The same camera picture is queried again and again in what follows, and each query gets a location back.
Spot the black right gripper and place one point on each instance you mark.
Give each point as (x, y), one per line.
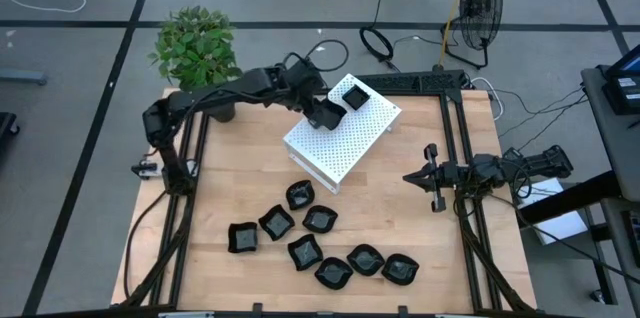
(452, 174)

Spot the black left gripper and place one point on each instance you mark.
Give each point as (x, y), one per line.
(309, 88)

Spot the black wavy square plate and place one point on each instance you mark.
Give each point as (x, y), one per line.
(334, 120)
(243, 237)
(276, 222)
(305, 252)

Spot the small black square plate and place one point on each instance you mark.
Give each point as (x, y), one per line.
(356, 97)

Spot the black oval leaf plate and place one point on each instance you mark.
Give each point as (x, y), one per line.
(334, 273)
(365, 259)
(320, 219)
(300, 194)
(400, 269)

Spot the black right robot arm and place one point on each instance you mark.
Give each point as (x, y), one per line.
(540, 163)

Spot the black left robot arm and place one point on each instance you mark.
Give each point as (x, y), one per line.
(225, 90)

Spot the white perforated metal riser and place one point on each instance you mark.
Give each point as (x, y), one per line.
(360, 133)

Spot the black plant pot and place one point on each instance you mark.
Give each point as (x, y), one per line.
(220, 113)

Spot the small black table clamp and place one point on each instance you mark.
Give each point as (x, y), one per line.
(402, 310)
(257, 308)

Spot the black desk crossbar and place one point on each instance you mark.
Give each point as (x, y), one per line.
(565, 200)

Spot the white box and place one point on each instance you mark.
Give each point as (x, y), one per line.
(560, 223)

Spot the green leafy plant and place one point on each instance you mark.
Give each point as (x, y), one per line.
(195, 50)

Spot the black floor fan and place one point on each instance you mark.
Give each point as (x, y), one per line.
(482, 5)

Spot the grey desk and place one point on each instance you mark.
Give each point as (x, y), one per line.
(615, 148)

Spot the black laptop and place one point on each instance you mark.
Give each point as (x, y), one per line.
(622, 90)

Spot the grey furniture foot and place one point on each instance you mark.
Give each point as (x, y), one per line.
(22, 77)

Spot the black caster base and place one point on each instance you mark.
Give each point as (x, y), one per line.
(7, 125)

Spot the black aluminium table frame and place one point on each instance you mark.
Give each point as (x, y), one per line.
(415, 80)

